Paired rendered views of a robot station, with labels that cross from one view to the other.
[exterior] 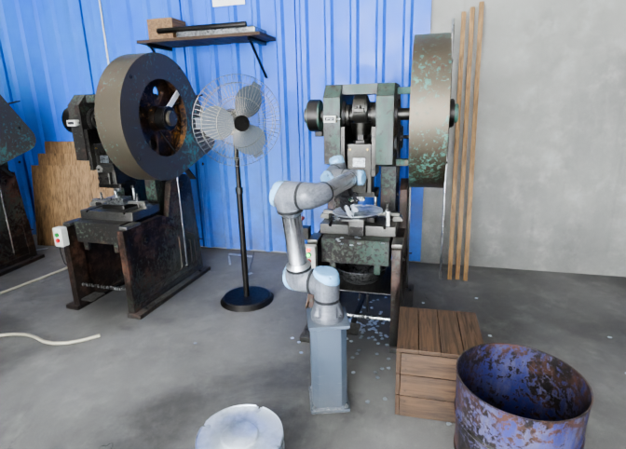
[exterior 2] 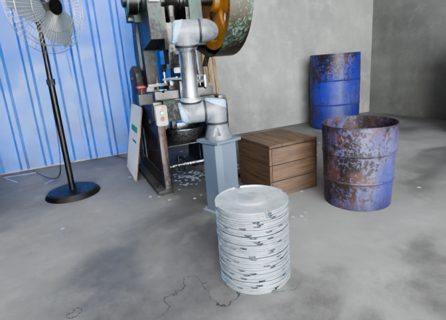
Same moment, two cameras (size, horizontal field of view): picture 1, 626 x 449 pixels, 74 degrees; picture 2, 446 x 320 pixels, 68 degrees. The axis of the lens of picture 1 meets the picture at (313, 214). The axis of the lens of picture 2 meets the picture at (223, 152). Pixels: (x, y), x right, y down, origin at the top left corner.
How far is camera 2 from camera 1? 1.27 m
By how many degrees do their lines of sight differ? 38
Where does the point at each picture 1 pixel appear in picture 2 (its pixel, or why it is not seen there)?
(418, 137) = (236, 4)
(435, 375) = (291, 159)
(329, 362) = (230, 171)
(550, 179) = (253, 69)
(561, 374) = (362, 123)
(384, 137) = (196, 14)
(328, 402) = not seen: hidden behind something
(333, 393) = not seen: hidden behind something
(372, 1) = not seen: outside the picture
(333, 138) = (156, 16)
